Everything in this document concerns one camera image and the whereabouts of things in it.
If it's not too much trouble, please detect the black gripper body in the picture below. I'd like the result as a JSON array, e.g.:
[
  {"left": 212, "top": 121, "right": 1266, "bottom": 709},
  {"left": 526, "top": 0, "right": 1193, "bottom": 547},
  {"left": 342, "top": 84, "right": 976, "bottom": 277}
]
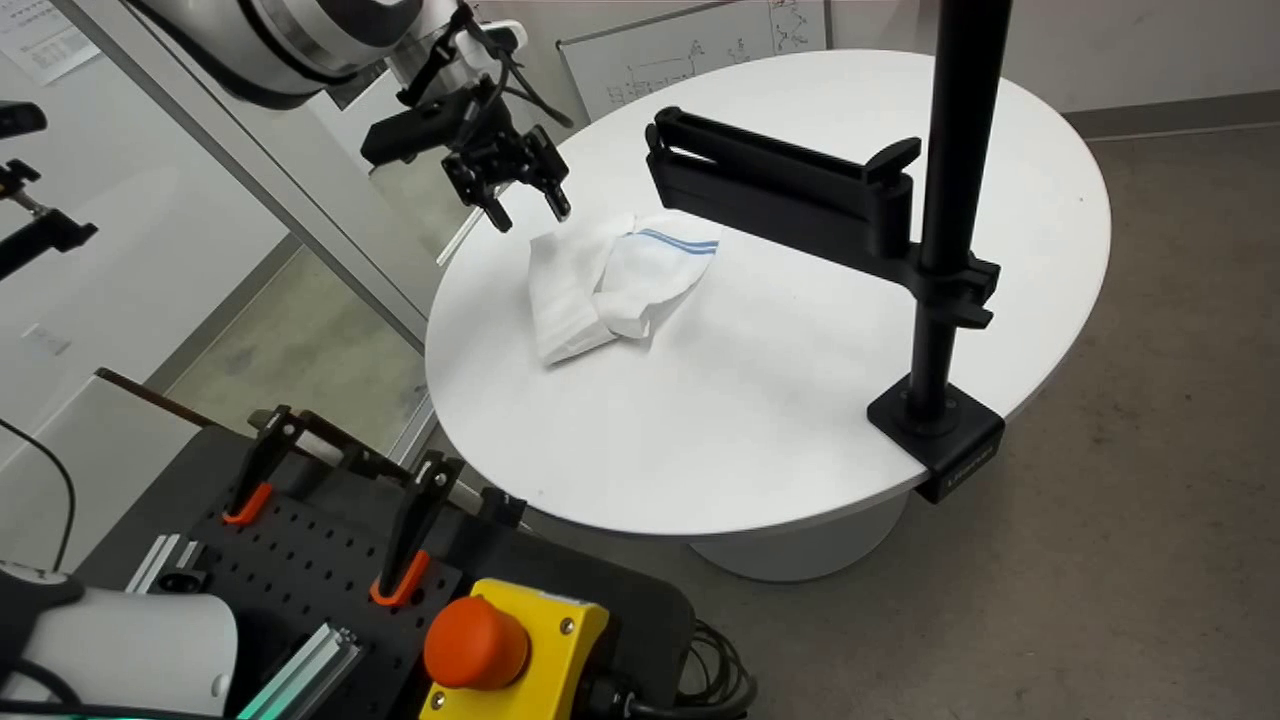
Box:
[{"left": 438, "top": 80, "right": 560, "bottom": 190}]

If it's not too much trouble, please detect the white cloth with blue stripes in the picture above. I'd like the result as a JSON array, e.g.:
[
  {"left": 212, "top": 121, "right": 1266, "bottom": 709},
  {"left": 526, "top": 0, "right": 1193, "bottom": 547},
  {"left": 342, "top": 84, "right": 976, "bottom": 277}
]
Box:
[{"left": 526, "top": 216, "right": 726, "bottom": 370}]

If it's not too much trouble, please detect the black pole stand with clamp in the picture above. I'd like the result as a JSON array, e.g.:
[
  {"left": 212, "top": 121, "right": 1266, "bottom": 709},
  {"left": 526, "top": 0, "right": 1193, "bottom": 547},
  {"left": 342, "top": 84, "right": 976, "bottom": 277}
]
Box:
[{"left": 646, "top": 0, "right": 1017, "bottom": 506}]

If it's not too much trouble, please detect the whiteboard with black sketches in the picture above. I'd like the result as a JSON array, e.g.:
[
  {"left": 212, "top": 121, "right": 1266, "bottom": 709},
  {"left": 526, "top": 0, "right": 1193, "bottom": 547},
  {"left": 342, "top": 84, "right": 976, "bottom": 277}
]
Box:
[{"left": 556, "top": 0, "right": 832, "bottom": 121}]

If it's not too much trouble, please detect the black perforated mounting board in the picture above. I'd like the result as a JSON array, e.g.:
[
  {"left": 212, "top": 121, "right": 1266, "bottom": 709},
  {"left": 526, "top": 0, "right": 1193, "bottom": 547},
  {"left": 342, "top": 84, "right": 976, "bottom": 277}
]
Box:
[{"left": 78, "top": 423, "right": 698, "bottom": 720}]

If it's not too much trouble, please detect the yellow emergency stop red button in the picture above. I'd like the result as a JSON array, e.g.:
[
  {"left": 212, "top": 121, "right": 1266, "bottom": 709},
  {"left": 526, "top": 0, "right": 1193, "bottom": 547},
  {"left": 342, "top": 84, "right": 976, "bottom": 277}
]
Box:
[{"left": 418, "top": 570, "right": 618, "bottom": 720}]

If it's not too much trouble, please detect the aluminium extrusion bar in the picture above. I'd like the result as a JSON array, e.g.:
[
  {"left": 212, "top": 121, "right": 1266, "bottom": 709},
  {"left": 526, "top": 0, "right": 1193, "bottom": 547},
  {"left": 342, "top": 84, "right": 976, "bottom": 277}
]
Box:
[
  {"left": 123, "top": 532, "right": 212, "bottom": 599},
  {"left": 235, "top": 620, "right": 365, "bottom": 720}
]

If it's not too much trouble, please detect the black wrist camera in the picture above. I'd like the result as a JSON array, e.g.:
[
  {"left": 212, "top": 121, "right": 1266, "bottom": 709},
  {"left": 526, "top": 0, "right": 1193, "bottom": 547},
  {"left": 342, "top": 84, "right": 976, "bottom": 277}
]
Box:
[{"left": 358, "top": 95, "right": 467, "bottom": 170}]

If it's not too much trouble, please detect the orange-handled bar clamp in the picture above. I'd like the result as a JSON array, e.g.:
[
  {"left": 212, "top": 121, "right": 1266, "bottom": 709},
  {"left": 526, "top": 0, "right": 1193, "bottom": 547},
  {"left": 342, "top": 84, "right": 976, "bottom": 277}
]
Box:
[
  {"left": 217, "top": 400, "right": 414, "bottom": 535},
  {"left": 370, "top": 448, "right": 533, "bottom": 616}
]

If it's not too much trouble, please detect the white table pedestal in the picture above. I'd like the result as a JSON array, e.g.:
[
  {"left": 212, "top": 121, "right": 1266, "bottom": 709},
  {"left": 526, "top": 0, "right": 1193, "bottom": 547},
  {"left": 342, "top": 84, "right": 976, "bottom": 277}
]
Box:
[{"left": 685, "top": 494, "right": 912, "bottom": 587}]

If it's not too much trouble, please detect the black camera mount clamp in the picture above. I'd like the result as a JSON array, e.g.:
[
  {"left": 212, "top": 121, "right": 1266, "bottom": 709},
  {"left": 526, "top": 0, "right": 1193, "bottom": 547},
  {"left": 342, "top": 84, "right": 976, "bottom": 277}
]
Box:
[{"left": 0, "top": 157, "right": 101, "bottom": 284}]

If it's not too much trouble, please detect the thin black cable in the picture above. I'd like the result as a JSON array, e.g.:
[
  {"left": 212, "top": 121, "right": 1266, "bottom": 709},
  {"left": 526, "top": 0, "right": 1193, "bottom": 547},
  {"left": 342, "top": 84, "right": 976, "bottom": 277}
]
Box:
[{"left": 0, "top": 414, "right": 81, "bottom": 575}]

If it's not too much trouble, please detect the black cable bundle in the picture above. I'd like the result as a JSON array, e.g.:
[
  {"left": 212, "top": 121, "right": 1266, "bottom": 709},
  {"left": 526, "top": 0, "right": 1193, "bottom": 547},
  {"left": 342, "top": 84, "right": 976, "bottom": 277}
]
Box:
[{"left": 661, "top": 616, "right": 761, "bottom": 720}]

